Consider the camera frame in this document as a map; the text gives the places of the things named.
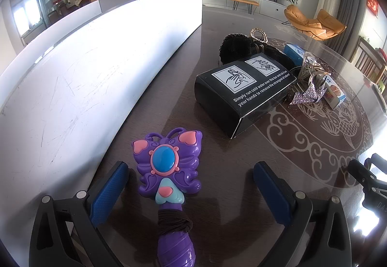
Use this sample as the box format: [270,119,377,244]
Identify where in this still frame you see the rhinestone hair claw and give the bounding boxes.
[249,28,269,44]

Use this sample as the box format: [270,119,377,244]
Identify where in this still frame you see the wooden bench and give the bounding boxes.
[229,0,260,15]

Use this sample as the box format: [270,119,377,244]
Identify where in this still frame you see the black printed box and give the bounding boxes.
[194,58,298,139]

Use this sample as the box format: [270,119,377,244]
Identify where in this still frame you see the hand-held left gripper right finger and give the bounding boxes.
[253,161,353,267]

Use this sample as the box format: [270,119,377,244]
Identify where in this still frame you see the red wall hanging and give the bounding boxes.
[367,0,380,17]

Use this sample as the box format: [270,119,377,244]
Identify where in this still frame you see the orange lounge chair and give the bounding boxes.
[283,4,347,41]

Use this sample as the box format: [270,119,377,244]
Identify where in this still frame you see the purple butterfly toy wand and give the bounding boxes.
[131,126,203,267]

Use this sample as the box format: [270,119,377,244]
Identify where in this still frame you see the white board panel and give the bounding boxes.
[0,0,203,267]

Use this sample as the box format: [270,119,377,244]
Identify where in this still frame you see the rhinestone bow hair clip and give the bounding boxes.
[289,80,327,106]

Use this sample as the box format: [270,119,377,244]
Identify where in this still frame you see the dark elastic hair tie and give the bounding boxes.
[157,209,193,236]

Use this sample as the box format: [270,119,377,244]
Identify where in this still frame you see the wooden chair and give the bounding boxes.
[354,37,387,86]

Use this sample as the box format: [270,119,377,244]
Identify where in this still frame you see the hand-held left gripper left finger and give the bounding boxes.
[29,161,130,267]

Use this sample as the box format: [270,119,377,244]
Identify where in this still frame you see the dark patterned glass desktop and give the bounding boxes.
[69,6,387,267]

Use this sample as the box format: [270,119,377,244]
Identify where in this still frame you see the blue medicine box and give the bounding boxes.
[283,43,347,110]

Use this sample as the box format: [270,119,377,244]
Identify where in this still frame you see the black fluffy pouch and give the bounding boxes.
[218,33,295,71]

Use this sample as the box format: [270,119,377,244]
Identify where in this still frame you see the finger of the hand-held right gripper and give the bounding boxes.
[364,153,387,173]
[347,159,382,192]

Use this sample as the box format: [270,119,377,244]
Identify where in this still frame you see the clear brown hair claw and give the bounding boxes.
[298,51,331,86]

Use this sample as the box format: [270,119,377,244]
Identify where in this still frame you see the grey curtain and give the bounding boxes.
[333,0,368,62]

